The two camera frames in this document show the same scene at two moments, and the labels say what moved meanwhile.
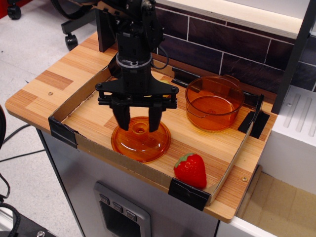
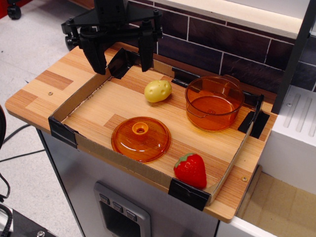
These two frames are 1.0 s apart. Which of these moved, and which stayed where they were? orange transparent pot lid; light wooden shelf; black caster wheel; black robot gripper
Moved: black robot gripper
Stayed: orange transparent pot lid; light wooden shelf; black caster wheel
